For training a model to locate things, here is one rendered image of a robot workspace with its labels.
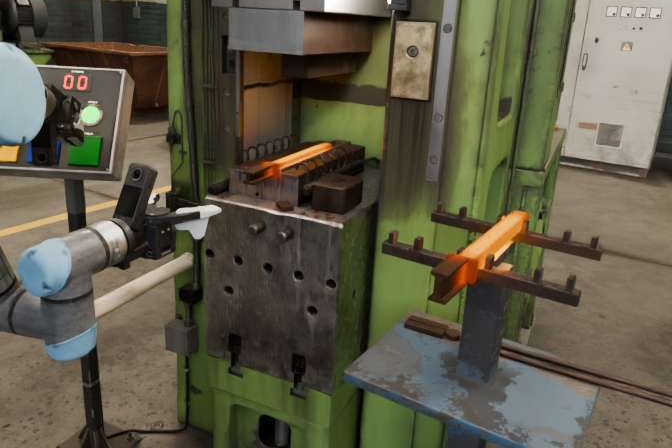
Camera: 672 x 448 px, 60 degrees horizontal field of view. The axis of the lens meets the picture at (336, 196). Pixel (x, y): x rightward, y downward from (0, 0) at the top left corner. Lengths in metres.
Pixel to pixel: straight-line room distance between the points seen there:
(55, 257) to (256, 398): 0.85
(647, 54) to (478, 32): 5.08
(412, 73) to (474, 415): 0.74
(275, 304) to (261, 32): 0.65
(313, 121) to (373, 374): 1.00
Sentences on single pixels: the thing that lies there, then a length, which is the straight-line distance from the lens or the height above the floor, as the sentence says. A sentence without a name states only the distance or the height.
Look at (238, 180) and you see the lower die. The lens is 1.47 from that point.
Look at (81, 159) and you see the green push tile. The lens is 1.55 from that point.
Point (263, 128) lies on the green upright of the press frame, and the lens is 1.71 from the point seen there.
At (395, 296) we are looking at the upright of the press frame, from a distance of 1.53.
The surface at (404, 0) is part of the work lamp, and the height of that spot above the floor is 1.40.
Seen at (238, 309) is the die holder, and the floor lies 0.63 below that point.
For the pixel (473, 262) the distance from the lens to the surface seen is 0.87.
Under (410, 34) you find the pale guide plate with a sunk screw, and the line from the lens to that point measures 1.36.
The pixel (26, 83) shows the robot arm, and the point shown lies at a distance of 0.77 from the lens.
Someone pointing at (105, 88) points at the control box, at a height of 1.15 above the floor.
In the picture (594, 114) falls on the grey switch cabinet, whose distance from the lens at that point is 6.46.
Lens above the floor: 1.35
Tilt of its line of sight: 17 degrees down
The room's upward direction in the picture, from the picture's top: 3 degrees clockwise
